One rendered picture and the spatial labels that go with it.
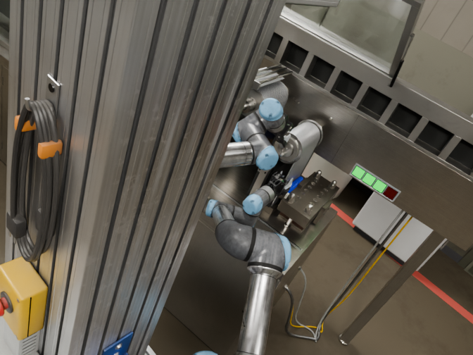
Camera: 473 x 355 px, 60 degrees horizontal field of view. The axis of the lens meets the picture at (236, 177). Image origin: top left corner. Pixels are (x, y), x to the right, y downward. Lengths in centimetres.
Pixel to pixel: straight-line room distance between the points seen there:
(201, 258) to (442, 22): 295
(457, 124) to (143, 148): 163
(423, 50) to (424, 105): 216
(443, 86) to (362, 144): 209
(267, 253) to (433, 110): 103
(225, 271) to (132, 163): 151
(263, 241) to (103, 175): 88
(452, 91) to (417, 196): 208
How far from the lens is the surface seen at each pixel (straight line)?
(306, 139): 192
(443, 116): 200
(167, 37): 47
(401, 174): 210
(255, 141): 131
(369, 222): 380
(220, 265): 202
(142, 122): 52
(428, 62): 412
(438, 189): 210
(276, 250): 136
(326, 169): 390
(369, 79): 203
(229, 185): 209
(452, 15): 409
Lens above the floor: 213
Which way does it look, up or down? 34 degrees down
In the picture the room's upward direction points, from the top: 24 degrees clockwise
